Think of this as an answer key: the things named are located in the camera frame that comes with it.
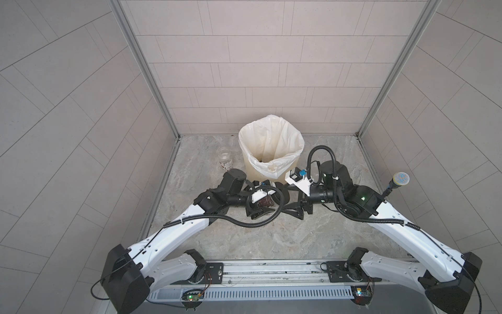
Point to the circuit board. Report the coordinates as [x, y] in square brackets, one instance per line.
[194, 295]
[362, 295]

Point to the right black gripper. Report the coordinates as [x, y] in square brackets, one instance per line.
[299, 205]

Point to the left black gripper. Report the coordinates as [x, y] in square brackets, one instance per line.
[256, 213]

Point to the white lid rose tea jar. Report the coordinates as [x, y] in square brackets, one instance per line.
[225, 158]

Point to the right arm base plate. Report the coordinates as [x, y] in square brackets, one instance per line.
[346, 271]

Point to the white trash bag liner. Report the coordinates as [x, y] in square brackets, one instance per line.
[270, 138]

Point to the left circuit board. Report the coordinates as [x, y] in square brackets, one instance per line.
[194, 295]

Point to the right circuit board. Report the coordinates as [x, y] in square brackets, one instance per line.
[362, 295]

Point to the round knob on stalk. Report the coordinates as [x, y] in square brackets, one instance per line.
[399, 179]

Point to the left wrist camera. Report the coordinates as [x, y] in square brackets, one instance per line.
[260, 194]

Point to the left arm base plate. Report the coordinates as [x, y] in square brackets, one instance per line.
[211, 273]

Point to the black lid glass jar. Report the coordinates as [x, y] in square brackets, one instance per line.
[267, 202]

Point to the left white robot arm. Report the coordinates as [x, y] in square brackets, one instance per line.
[130, 274]

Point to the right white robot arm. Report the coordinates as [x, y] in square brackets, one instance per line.
[445, 276]

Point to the aluminium mounting rail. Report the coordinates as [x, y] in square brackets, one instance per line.
[284, 272]

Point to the beige ribbed trash bin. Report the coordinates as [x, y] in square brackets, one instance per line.
[276, 170]

